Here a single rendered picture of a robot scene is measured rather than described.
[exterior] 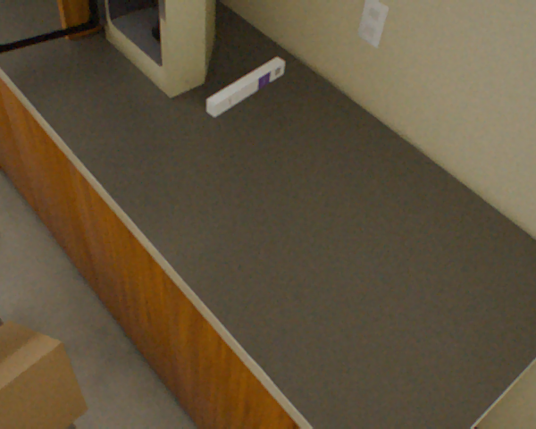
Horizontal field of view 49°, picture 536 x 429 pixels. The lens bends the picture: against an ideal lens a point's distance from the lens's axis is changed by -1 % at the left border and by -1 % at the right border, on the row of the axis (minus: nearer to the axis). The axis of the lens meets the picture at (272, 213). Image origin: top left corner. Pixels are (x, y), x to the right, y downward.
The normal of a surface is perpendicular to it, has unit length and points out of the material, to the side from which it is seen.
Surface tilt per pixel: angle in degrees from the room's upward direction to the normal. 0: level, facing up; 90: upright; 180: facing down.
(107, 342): 0
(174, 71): 90
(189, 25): 90
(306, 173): 0
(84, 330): 0
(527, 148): 90
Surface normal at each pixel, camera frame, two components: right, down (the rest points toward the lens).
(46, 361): 0.75, 0.55
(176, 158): 0.10, -0.64
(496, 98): -0.76, 0.45
